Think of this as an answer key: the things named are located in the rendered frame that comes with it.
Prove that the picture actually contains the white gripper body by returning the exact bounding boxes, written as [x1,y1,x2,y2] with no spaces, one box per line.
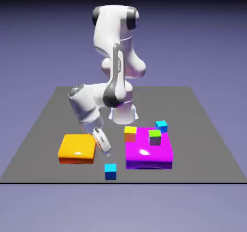
[92,128,112,153]

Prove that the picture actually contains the small cyan cube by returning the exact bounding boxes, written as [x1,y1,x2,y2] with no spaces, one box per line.
[155,120,168,134]
[104,163,117,181]

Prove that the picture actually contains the small yellow cube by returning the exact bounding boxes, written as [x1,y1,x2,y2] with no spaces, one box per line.
[124,126,137,143]

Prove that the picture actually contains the small green cube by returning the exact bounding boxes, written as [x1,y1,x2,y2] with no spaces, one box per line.
[148,130,162,146]

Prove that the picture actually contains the large orange box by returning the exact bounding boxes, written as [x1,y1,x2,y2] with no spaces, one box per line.
[57,133,96,164]

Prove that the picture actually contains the large magenta box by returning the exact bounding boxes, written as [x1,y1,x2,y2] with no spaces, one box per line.
[125,127,173,170]

